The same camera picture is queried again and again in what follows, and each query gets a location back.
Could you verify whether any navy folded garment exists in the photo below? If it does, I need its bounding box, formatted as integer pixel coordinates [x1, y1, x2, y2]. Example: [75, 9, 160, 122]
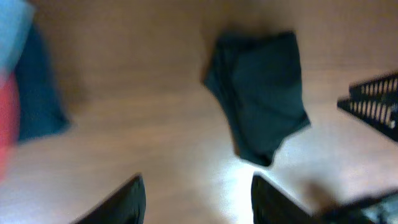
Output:
[15, 25, 70, 143]

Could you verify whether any dark teal shirt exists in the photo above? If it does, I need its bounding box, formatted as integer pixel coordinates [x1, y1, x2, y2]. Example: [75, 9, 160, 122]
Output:
[203, 31, 310, 167]

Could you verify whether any red folded garment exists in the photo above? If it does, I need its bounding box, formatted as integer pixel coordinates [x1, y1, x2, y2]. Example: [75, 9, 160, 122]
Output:
[1, 73, 21, 180]

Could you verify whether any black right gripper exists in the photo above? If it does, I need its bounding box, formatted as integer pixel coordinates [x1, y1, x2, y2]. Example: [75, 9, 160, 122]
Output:
[336, 71, 397, 142]

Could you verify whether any light blue folded shirt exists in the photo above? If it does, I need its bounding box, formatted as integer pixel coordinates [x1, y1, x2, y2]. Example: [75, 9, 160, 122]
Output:
[1, 0, 35, 82]

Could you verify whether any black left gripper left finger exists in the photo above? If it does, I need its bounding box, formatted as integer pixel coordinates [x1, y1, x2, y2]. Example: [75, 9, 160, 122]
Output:
[72, 174, 146, 224]

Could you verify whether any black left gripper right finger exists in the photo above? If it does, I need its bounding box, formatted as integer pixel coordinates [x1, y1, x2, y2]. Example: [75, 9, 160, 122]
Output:
[251, 174, 320, 224]

